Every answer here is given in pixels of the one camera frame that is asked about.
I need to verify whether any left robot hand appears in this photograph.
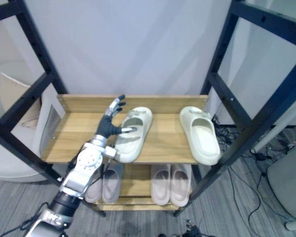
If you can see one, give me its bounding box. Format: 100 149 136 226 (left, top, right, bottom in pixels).
96 94 136 138

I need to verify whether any cream slipper with strap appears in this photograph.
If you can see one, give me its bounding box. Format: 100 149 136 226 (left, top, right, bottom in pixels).
179 106 222 166
113 106 154 163

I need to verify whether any wooden shelf board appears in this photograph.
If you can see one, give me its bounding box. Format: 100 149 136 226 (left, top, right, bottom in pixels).
83 163 193 211
40 94 209 165

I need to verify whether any pale pink slipper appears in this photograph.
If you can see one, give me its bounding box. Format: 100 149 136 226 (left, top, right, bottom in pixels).
170 163 191 207
102 163 124 203
84 175 104 203
150 163 172 206

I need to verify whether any beige cushion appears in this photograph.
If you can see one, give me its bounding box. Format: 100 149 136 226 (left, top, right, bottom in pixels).
0 72 42 129

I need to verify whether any white round armchair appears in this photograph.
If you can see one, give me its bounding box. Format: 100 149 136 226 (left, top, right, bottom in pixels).
0 56 66 183

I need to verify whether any black power strip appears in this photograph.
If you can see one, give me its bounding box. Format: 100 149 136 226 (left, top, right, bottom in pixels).
179 219 205 237

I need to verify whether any white table leg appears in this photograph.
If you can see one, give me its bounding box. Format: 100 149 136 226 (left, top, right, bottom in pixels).
251 90 296 154

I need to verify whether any grey padded chair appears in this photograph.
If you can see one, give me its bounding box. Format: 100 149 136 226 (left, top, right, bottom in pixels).
266 144 296 232

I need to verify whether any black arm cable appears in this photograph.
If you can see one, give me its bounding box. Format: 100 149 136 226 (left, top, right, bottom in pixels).
13 202 51 234

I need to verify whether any black metal shoe rack frame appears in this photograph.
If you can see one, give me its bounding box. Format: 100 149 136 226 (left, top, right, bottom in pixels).
0 0 296 218

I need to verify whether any black floor cable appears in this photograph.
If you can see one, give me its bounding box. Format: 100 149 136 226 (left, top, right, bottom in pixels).
224 170 268 224

